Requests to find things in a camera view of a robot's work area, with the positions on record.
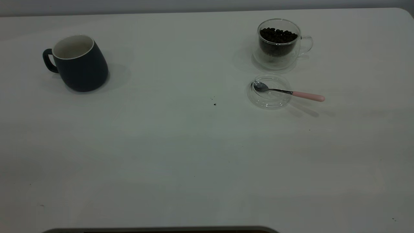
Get metal spoon with pink handle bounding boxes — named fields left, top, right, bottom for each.
left=253, top=81, right=325, bottom=102

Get clear double-wall glass cup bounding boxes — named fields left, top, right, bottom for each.
left=252, top=18, right=313, bottom=70

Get roasted coffee beans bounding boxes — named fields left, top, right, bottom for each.
left=260, top=28, right=298, bottom=57

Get clear round glass lid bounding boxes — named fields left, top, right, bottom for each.
left=247, top=73, right=292, bottom=109

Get dark grey ceramic mug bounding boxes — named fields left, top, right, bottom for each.
left=43, top=35, right=109, bottom=92

